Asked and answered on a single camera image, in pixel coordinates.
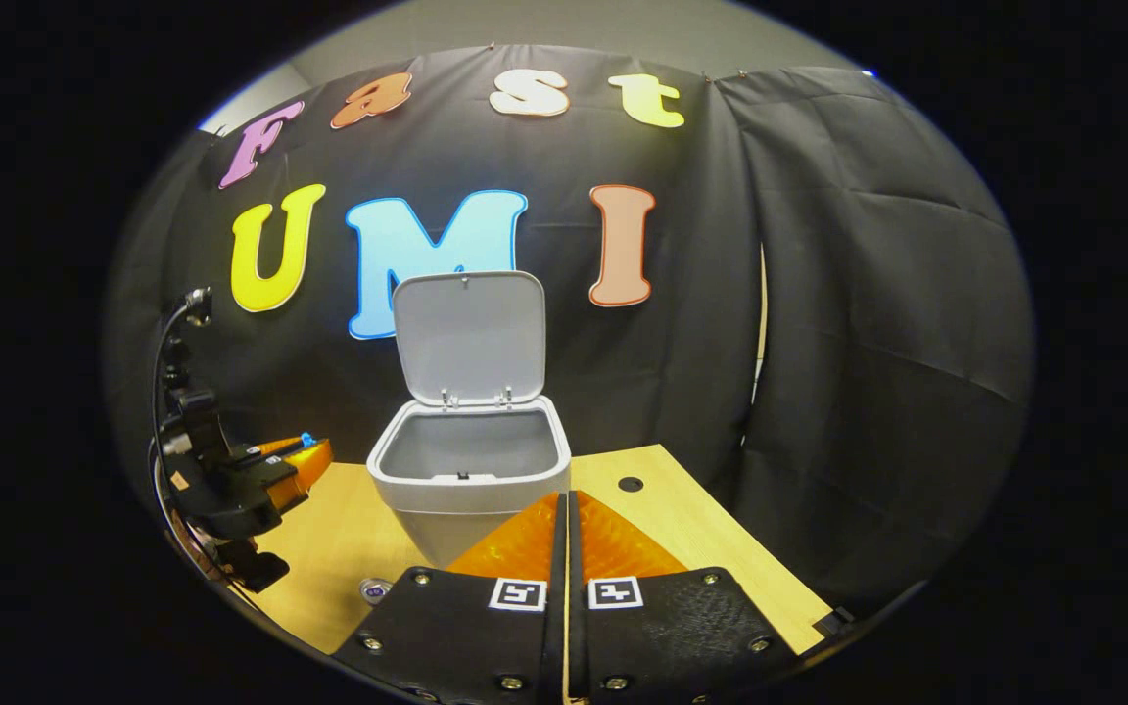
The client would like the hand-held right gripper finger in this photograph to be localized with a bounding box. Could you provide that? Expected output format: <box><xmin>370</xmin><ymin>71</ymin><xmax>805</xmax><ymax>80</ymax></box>
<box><xmin>329</xmin><ymin>493</ymin><xmax>568</xmax><ymax>705</ymax></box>
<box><xmin>567</xmin><ymin>493</ymin><xmax>810</xmax><ymax>705</ymax></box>

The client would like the white desktop garbage bin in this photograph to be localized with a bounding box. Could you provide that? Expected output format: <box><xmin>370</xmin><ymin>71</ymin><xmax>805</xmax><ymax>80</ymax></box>
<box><xmin>366</xmin><ymin>270</ymin><xmax>573</xmax><ymax>569</ymax></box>

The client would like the wooden desktop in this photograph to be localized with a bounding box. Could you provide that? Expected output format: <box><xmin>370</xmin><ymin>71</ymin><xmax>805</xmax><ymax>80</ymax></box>
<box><xmin>231</xmin><ymin>444</ymin><xmax>834</xmax><ymax>655</ymax></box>

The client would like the black backdrop cloth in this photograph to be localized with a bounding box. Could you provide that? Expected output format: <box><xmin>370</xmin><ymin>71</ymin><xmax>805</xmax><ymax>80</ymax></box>
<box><xmin>104</xmin><ymin>44</ymin><xmax>1035</xmax><ymax>613</ymax></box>

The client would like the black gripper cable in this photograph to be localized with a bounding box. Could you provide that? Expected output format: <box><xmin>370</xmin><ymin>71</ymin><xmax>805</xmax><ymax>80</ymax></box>
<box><xmin>148</xmin><ymin>287</ymin><xmax>214</xmax><ymax>549</ymax></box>

